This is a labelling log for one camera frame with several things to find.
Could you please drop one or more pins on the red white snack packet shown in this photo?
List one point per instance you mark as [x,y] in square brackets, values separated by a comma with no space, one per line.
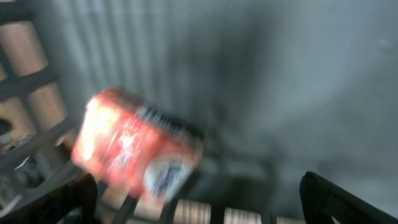
[137,147]

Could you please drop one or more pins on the grey plastic shopping basket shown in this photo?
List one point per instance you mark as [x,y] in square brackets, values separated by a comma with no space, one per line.
[295,85]

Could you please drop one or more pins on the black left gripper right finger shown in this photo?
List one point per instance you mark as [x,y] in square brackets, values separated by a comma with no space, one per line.
[324,202]

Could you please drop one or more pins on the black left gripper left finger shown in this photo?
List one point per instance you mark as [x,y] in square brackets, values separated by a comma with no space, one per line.
[54,206]

